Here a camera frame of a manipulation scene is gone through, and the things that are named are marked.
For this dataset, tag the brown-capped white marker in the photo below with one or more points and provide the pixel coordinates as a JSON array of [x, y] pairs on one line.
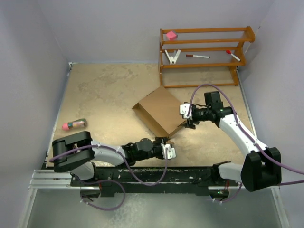
[[198, 56]]

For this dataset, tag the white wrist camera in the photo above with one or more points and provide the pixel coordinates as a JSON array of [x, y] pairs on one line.
[[186, 111], [168, 151]]

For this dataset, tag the wooden three-tier rack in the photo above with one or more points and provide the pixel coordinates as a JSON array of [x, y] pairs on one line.
[[248, 36]]

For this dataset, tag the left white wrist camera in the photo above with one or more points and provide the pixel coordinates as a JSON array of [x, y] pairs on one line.
[[168, 151]]

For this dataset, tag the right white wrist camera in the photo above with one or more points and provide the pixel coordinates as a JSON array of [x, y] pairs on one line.
[[186, 111]]

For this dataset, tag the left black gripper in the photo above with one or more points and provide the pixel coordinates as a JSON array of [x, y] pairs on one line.
[[159, 140]]

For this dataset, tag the pink eraser block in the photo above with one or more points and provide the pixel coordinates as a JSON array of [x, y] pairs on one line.
[[171, 36]]

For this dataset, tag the red-capped white marker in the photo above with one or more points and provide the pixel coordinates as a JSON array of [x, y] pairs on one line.
[[234, 56]]

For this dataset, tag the small pink green object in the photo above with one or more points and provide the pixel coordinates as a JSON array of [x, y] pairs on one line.
[[80, 123]]

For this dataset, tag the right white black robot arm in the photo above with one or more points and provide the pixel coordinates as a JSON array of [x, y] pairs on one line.
[[261, 165]]

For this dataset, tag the aluminium extrusion frame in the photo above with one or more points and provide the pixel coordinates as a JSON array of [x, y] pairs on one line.
[[105, 95]]

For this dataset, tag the brown cardboard box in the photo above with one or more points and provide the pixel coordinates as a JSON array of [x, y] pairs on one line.
[[159, 111]]

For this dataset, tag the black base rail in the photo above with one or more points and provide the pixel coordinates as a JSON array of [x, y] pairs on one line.
[[200, 181]]

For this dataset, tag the white clamp tool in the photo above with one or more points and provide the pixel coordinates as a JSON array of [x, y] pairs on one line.
[[172, 59]]

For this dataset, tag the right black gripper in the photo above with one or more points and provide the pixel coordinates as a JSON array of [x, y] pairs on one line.
[[188, 125]]

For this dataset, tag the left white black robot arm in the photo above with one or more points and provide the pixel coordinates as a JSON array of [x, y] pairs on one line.
[[75, 153]]

